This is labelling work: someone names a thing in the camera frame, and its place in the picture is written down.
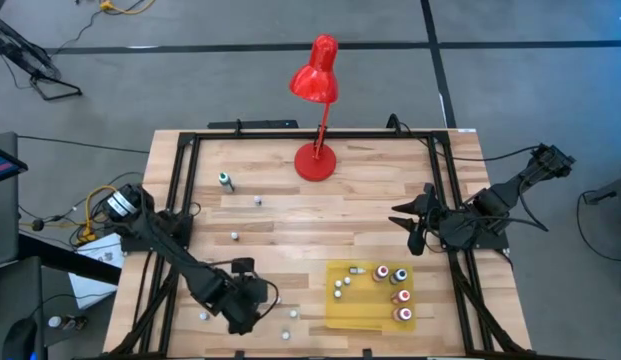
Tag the pink-tip large colouring bottle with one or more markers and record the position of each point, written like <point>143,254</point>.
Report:
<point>403,314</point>

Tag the laptop with lit screen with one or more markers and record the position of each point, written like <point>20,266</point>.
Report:
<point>2,165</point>

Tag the dark-tip large colouring bottle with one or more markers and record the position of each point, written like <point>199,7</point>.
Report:
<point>398,276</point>

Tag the yellow translucent plastic bin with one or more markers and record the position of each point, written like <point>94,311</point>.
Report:
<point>362,310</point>

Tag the black side table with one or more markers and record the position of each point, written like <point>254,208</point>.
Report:
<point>2,225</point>

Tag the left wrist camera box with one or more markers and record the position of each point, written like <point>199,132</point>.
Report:
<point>243,265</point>

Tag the black aluminium table frame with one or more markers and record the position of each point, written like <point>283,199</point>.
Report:
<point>270,135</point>

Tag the black computer mouse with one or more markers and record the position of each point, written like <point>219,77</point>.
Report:
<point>20,342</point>

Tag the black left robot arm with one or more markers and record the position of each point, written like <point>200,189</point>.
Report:
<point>180,257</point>

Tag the red-tip large colouring bottle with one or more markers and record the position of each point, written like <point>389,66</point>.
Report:
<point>380,273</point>

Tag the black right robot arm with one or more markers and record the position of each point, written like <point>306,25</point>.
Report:
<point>505,192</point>

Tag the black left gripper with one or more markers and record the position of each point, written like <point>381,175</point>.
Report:
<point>240,297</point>

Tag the orange-tip large colouring bottle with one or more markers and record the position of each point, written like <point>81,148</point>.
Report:
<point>400,296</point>

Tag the grey stand leg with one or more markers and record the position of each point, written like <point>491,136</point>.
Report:
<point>610,191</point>

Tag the green-tip large colouring bottle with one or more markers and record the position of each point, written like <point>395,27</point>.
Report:
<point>225,180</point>

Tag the spare dropper bottle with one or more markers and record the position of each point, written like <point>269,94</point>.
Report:
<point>55,321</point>

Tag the black power strip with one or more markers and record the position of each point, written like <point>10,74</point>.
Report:
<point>260,124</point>

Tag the red desk lamp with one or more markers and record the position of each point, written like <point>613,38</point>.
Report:
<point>315,165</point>

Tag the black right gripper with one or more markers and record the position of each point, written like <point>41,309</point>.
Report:
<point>447,225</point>

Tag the round black plug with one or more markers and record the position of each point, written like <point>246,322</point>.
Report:
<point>38,225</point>

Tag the white paper box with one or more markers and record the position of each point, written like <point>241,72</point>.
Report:
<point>90,290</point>

